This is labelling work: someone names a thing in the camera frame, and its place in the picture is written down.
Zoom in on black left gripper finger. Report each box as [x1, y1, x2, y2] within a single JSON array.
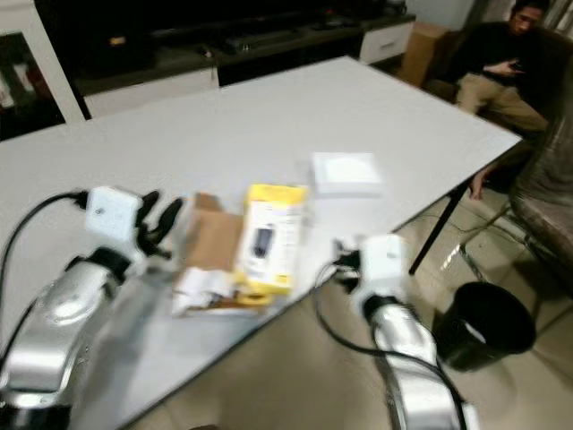
[[138, 189, 163, 241], [156, 198, 186, 253]]

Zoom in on black rubbish bin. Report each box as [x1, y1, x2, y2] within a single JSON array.
[[432, 279, 539, 374]]

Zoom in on brown cardboard box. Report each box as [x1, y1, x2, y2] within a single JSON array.
[[184, 192, 246, 275]]

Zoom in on crumpled white paper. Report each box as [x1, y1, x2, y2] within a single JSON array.
[[169, 263, 236, 317]]

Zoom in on yellow and white product box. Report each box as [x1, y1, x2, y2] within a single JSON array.
[[233, 183, 311, 297]]

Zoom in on black table leg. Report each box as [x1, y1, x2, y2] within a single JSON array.
[[408, 182, 473, 276]]

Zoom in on white low TV cabinet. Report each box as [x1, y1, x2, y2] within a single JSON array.
[[72, 11, 418, 120]]

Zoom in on white glass door cabinet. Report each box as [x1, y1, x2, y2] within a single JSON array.
[[0, 0, 92, 142]]

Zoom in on brown leather chair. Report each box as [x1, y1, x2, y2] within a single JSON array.
[[439, 106, 573, 297]]

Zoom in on tan cardboard carton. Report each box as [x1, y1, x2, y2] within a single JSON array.
[[398, 21, 449, 89]]

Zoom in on seated person in black top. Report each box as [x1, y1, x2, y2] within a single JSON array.
[[451, 0, 553, 137]]

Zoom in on dark brown armchair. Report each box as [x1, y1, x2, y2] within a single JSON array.
[[423, 25, 573, 135]]

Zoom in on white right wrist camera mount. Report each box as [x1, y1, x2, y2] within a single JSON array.
[[356, 233, 409, 303]]

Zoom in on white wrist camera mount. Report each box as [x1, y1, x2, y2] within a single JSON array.
[[85, 185, 144, 249], [356, 233, 409, 303]]

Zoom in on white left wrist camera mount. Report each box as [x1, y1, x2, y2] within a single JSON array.
[[85, 185, 144, 249]]

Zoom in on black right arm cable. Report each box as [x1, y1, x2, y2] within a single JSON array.
[[312, 262, 470, 430]]

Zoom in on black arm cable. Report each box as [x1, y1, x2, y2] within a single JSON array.
[[312, 262, 470, 430], [0, 190, 91, 359]]

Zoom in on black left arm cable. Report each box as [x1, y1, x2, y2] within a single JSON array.
[[0, 190, 91, 359]]

